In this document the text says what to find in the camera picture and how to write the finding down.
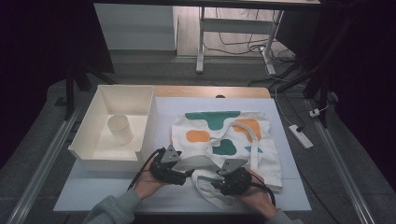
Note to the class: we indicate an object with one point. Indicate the white paper cup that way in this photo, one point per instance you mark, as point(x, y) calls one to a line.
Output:
point(120, 129)

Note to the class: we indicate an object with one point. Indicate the white plastic storage box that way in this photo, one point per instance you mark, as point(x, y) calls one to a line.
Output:
point(124, 96)

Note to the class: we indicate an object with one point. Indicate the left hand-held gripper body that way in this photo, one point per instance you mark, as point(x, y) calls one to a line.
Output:
point(165, 171)

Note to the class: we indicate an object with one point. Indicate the person's left hand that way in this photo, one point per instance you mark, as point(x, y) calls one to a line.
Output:
point(146, 185)

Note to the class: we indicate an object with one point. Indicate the small white adapter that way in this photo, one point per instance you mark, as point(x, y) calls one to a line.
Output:
point(315, 113)

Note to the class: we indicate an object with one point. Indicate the person's right hand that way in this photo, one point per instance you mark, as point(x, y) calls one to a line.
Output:
point(258, 202)

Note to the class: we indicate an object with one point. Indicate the white desk frame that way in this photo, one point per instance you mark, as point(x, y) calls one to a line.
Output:
point(236, 25)

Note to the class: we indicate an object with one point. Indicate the black stand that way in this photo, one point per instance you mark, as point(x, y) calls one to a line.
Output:
point(70, 93)
point(323, 90)

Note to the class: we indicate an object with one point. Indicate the white power strip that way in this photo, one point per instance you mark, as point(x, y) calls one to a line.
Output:
point(300, 137)

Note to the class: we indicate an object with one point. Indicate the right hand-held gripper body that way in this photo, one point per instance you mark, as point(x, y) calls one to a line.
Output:
point(236, 183)

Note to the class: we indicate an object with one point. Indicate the white cabinet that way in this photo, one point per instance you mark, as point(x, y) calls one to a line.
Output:
point(137, 28)

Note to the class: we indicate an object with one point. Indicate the aluminium rail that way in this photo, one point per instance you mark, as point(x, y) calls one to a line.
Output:
point(342, 174)
point(40, 174)

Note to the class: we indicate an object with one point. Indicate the white patterned tote bag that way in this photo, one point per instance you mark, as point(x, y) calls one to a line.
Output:
point(267, 155)

